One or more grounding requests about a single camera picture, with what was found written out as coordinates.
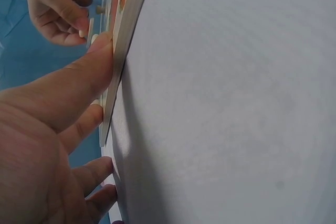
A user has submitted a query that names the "puzzle piece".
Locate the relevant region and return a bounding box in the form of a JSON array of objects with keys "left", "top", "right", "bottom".
[{"left": 78, "top": 17, "right": 95, "bottom": 49}]

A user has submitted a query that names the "person's left hand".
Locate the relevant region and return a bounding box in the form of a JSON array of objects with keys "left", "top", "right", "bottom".
[{"left": 0, "top": 30, "right": 125, "bottom": 224}]

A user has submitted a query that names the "wooden puzzle board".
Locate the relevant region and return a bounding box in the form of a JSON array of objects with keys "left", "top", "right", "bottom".
[{"left": 99, "top": 0, "right": 150, "bottom": 148}]

